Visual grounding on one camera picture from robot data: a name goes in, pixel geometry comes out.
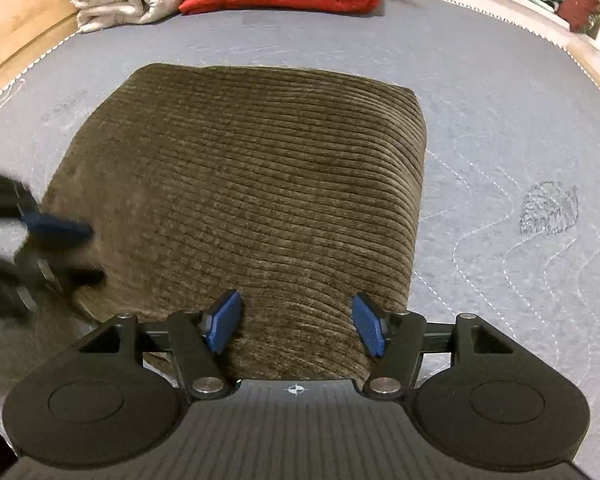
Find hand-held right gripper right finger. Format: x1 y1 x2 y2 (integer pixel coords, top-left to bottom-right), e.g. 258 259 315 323
351 292 519 401

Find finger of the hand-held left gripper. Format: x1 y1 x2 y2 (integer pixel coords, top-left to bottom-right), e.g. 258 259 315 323
17 249 106 311
15 192 95 249

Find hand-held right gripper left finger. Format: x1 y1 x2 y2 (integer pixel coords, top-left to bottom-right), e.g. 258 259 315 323
77 289 244 401

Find brown corduroy pants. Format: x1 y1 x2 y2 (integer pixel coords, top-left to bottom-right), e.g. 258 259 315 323
39 62 429 382

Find grey quilted mattress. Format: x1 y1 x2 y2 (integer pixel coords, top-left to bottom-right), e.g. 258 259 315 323
0 0 600 480

